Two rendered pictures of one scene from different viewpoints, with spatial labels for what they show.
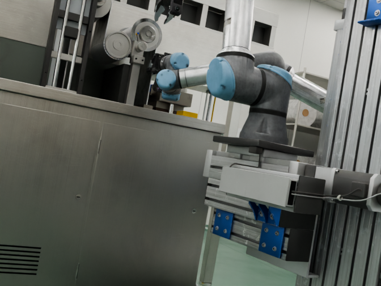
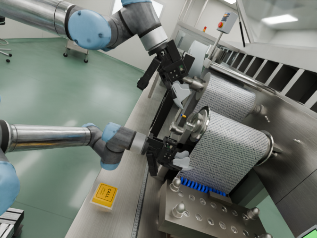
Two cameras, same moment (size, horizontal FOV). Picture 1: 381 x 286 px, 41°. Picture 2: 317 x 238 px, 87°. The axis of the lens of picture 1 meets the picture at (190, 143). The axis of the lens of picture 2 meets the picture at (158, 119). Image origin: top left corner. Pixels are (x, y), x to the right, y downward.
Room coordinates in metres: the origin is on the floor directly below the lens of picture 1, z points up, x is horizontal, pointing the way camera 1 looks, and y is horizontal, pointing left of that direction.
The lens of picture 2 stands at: (2.30, -0.33, 1.49)
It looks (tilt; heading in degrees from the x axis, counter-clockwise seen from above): 26 degrees down; 108
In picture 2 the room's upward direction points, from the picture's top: 25 degrees clockwise
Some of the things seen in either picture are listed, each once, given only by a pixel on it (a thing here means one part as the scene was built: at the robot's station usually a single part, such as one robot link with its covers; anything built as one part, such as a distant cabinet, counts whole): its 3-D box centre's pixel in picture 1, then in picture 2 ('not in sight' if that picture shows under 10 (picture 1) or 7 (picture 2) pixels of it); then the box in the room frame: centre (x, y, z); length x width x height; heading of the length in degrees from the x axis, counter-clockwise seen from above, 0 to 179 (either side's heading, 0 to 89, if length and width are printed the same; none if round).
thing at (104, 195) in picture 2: (186, 114); (105, 194); (2.12, 0.03, 0.91); 0.07 x 0.07 x 0.02; 25
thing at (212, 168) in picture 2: (144, 70); (212, 171); (2.40, 0.28, 1.11); 0.23 x 0.01 x 0.18; 25
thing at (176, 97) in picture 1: (171, 85); (109, 152); (2.03, 0.11, 1.01); 0.11 x 0.08 x 0.11; 173
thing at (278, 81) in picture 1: (269, 89); not in sight; (1.55, -0.21, 0.98); 0.13 x 0.12 x 0.14; 115
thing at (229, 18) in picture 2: not in sight; (226, 22); (2.06, 0.79, 1.66); 0.07 x 0.07 x 0.10; 43
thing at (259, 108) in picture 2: not in sight; (252, 108); (2.42, 0.63, 1.33); 0.07 x 0.07 x 0.07; 25
